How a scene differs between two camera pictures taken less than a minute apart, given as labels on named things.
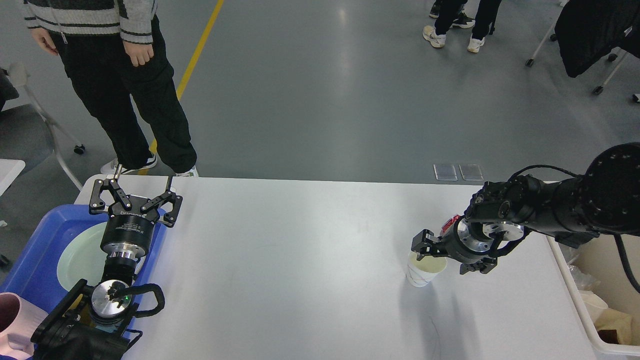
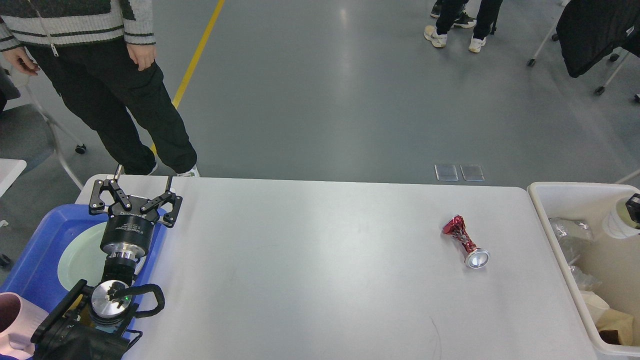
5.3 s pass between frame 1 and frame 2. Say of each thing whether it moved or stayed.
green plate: stayed
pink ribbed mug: stayed
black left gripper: stayed
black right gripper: moved
